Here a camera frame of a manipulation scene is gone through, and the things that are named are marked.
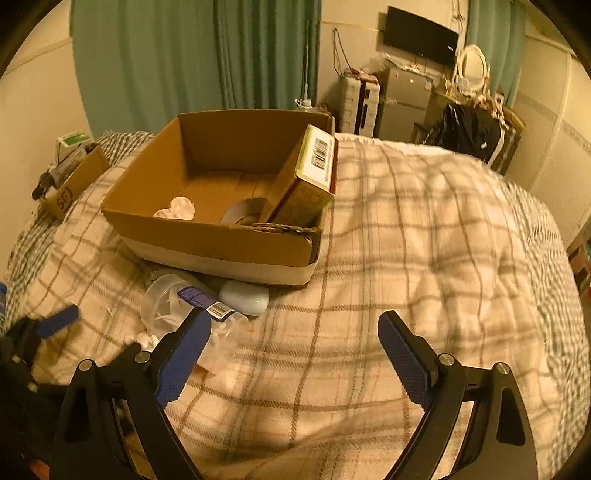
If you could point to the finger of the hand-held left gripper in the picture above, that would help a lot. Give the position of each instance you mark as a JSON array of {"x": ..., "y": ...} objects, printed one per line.
[{"x": 60, "y": 321}]

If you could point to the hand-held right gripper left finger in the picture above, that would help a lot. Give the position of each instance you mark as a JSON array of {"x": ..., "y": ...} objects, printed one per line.
[{"x": 182, "y": 357}]

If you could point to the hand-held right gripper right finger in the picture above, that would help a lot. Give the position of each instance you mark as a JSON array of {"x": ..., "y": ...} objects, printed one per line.
[{"x": 406, "y": 360}]

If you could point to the white cotton balls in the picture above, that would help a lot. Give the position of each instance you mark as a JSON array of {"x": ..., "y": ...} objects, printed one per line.
[{"x": 143, "y": 340}]

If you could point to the clear plastic container blue label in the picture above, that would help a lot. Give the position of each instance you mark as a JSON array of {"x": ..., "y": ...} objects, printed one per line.
[{"x": 164, "y": 300}]

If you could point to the white earbud case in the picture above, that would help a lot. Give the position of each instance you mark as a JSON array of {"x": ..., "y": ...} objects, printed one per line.
[{"x": 244, "y": 297}]

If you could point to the large open cardboard box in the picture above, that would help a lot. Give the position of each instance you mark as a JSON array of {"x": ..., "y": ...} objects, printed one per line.
[{"x": 207, "y": 249}]

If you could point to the cream plaid blanket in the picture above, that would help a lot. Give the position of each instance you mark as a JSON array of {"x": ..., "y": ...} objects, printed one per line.
[{"x": 392, "y": 240}]

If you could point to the small cardboard box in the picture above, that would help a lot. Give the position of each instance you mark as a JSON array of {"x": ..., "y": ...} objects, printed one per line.
[{"x": 78, "y": 180}]

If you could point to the white crumpled tissue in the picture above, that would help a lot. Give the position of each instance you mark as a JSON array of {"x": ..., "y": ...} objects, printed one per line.
[{"x": 178, "y": 208}]

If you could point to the tape roll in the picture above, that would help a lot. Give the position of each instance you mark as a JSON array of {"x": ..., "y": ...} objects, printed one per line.
[{"x": 240, "y": 210}]

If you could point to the green checkered bed sheet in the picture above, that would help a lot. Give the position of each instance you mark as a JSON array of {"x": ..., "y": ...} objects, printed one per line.
[{"x": 549, "y": 258}]

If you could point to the green and white packet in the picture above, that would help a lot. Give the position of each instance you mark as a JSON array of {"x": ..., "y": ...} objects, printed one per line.
[{"x": 74, "y": 141}]

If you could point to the yellow-green barcode carton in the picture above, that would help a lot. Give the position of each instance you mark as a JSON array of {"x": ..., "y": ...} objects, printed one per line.
[{"x": 307, "y": 194}]

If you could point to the black jacket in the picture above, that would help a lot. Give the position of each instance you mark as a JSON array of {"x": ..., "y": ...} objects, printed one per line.
[{"x": 466, "y": 129}]

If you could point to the grey suitcase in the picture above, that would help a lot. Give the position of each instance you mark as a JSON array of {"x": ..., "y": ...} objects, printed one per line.
[{"x": 358, "y": 106}]

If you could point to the grey mini fridge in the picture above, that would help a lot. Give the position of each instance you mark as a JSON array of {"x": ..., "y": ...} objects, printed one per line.
[{"x": 406, "y": 101}]

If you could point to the wide green curtain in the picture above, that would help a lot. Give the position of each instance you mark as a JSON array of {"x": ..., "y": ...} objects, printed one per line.
[{"x": 184, "y": 60}]

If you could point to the white oval mirror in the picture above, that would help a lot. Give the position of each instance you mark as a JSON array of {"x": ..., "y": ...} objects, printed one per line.
[{"x": 472, "y": 64}]

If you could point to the narrow green curtain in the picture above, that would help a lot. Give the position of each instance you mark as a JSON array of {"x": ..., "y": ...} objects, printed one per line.
[{"x": 503, "y": 41}]

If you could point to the black wall monitor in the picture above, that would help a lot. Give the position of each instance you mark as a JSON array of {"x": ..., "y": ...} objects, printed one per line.
[{"x": 420, "y": 34}]

